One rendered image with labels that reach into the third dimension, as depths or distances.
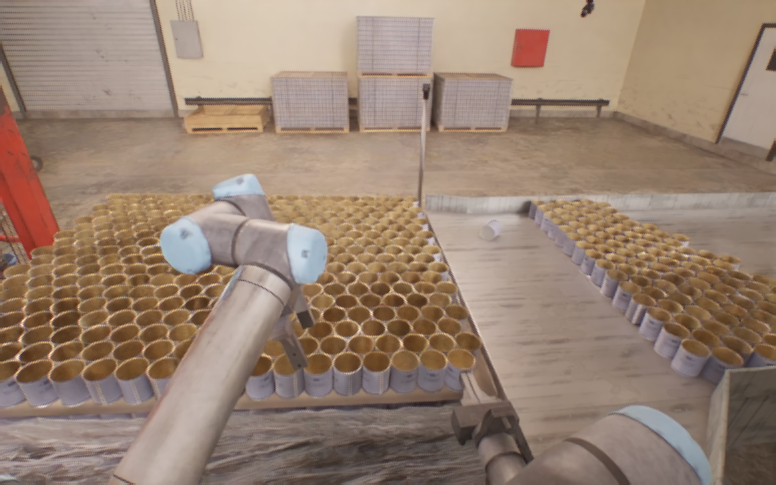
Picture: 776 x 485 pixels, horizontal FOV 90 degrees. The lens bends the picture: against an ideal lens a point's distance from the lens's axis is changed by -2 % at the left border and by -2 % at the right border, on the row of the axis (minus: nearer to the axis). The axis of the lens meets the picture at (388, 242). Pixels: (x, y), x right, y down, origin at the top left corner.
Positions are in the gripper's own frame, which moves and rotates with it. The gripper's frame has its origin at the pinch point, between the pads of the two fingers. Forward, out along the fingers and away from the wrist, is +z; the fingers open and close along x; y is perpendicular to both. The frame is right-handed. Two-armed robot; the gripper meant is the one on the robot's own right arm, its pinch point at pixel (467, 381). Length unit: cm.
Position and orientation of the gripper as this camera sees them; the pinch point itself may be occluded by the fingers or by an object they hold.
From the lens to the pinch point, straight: 100.2
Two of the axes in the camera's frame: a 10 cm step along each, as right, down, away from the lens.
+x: 9.8, -0.4, 1.8
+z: -1.7, -4.8, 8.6
